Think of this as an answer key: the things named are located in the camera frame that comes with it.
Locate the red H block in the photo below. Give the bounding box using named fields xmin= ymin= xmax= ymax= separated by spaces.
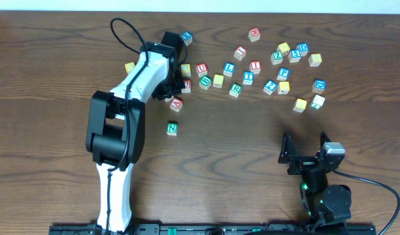
xmin=248 ymin=27 xmax=261 ymax=42

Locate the yellow block lower right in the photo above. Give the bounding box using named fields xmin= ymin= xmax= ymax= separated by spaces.
xmin=293 ymin=99 xmax=307 ymax=113

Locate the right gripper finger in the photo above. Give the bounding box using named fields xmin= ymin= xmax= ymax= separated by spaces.
xmin=320 ymin=132 xmax=331 ymax=153
xmin=278 ymin=133 xmax=297 ymax=164

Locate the blue D block upper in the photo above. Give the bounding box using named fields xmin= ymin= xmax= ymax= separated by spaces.
xmin=296 ymin=43 xmax=309 ymax=57

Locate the blue 5 block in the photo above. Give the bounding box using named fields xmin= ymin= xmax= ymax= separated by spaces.
xmin=288 ymin=50 xmax=301 ymax=63

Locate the green R block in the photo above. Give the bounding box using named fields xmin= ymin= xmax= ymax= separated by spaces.
xmin=229 ymin=83 xmax=242 ymax=98

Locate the yellow block far left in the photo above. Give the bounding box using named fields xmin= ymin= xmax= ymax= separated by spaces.
xmin=125 ymin=62 xmax=135 ymax=74

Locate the yellow block top right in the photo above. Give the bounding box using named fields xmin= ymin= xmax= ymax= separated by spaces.
xmin=276 ymin=42 xmax=290 ymax=56

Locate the red u block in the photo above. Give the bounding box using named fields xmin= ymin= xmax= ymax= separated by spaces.
xmin=195 ymin=63 xmax=208 ymax=78
xmin=181 ymin=80 xmax=192 ymax=93

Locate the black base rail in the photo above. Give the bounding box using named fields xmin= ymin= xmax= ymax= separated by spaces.
xmin=48 ymin=222 xmax=377 ymax=235

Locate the green N block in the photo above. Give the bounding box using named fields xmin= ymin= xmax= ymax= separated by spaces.
xmin=166 ymin=123 xmax=178 ymax=136

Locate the blue d block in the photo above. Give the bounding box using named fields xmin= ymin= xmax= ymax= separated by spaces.
xmin=296 ymin=43 xmax=309 ymax=57
xmin=312 ymin=79 xmax=326 ymax=94

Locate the blue P block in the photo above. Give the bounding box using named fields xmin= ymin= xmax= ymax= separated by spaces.
xmin=276 ymin=67 xmax=290 ymax=81

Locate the yellow block centre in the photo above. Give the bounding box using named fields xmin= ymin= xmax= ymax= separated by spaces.
xmin=180 ymin=63 xmax=192 ymax=77

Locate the green B block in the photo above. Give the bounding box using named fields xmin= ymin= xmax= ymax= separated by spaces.
xmin=199 ymin=75 xmax=212 ymax=90

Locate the blue 2 block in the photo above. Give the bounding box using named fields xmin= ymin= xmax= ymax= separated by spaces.
xmin=263 ymin=80 xmax=278 ymax=95

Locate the red i block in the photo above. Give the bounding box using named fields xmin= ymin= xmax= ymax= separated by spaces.
xmin=234 ymin=46 xmax=247 ymax=61
xmin=250 ymin=61 xmax=261 ymax=74

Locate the yellow block beside B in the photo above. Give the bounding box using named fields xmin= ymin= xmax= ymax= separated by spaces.
xmin=213 ymin=74 xmax=224 ymax=88

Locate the yellow block beside 2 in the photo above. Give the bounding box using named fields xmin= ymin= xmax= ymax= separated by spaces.
xmin=278 ymin=81 xmax=290 ymax=95

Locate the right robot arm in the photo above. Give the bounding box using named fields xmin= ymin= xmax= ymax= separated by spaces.
xmin=278 ymin=133 xmax=352 ymax=234

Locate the blue X block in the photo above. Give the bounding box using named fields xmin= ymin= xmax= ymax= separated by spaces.
xmin=181 ymin=31 xmax=193 ymax=46

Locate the blue T block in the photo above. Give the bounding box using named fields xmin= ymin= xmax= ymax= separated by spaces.
xmin=242 ymin=71 xmax=254 ymax=85

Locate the blue D block lower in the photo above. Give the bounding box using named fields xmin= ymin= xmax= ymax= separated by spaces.
xmin=312 ymin=79 xmax=326 ymax=94

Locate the red E block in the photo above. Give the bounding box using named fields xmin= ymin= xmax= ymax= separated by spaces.
xmin=164 ymin=96 xmax=174 ymax=102

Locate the red A block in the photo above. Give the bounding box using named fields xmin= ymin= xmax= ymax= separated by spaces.
xmin=169 ymin=97 xmax=183 ymax=112

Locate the yellow block far right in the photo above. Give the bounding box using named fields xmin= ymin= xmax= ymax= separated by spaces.
xmin=308 ymin=54 xmax=323 ymax=67

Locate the red I block lower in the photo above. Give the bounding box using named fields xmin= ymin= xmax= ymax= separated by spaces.
xmin=250 ymin=61 xmax=261 ymax=74

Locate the white green Z block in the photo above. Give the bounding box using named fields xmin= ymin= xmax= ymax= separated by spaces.
xmin=310 ymin=95 xmax=325 ymax=110

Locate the red I block upper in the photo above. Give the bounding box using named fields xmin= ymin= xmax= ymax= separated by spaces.
xmin=234 ymin=46 xmax=247 ymax=61

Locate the blue L block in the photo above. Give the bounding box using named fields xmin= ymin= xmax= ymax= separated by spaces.
xmin=223 ymin=63 xmax=235 ymax=77

